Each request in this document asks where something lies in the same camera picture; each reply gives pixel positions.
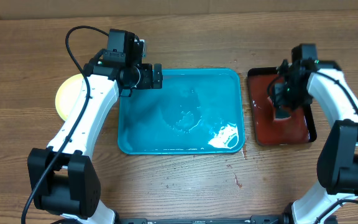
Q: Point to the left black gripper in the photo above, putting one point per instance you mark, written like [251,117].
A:
[147,81]

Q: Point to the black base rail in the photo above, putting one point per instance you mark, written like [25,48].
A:
[255,219]

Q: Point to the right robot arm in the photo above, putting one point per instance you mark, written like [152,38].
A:
[337,166]

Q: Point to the black tray with red inside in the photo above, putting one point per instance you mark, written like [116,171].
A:
[298,128]

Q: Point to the orange sponge with green scourer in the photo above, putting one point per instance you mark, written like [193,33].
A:
[282,112]

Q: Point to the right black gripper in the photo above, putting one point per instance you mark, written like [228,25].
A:
[280,98]

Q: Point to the teal plastic tray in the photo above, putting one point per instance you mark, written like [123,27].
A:
[197,111]

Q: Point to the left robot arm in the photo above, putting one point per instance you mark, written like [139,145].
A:
[62,176]

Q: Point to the yellow plate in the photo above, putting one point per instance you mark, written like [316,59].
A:
[67,95]

